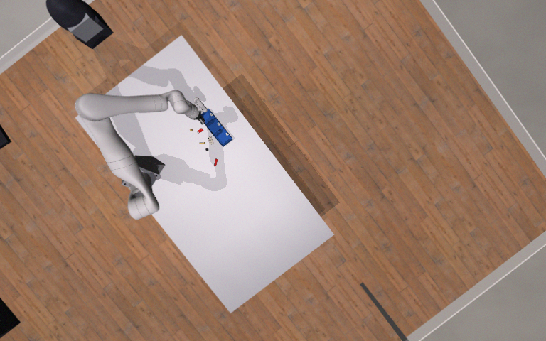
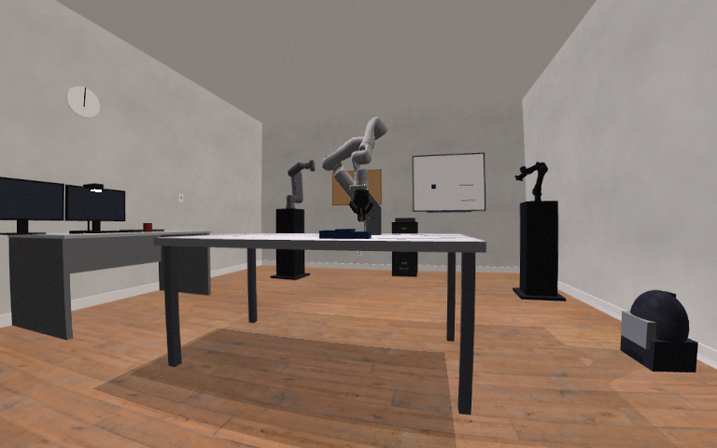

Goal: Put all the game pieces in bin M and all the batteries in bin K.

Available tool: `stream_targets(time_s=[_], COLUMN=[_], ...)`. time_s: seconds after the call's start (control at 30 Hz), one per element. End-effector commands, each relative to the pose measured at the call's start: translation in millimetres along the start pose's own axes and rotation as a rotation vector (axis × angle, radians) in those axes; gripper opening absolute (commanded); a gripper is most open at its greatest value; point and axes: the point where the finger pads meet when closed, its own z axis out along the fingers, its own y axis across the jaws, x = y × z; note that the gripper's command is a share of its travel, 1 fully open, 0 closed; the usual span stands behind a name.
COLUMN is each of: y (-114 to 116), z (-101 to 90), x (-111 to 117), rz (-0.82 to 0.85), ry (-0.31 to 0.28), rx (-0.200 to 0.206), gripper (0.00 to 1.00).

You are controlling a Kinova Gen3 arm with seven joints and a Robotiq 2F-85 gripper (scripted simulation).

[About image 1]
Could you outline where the blue rack of bins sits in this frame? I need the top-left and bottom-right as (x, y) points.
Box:
(201, 109), (233, 146)

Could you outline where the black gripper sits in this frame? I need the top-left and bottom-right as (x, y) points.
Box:
(193, 111), (205, 125)

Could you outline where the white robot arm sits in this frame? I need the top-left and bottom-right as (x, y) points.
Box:
(75, 90), (208, 220)

